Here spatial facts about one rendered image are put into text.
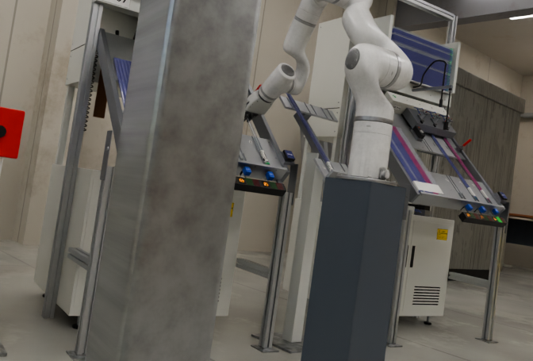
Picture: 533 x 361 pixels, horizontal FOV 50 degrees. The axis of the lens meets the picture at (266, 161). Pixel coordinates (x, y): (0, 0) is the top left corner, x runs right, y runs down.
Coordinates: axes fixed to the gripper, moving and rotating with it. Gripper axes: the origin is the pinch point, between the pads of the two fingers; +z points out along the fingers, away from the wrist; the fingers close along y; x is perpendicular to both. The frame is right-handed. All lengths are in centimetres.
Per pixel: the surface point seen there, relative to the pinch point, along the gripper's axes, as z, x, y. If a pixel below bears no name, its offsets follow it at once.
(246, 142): -2.6, 16.3, 5.5
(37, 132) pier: 207, -128, 35
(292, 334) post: 37, 83, -28
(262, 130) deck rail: 2.0, 4.1, -7.9
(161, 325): -143, 140, 118
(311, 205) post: 6.0, 36.7, -28.6
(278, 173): -5.6, 31.3, -5.0
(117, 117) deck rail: -4, 17, 60
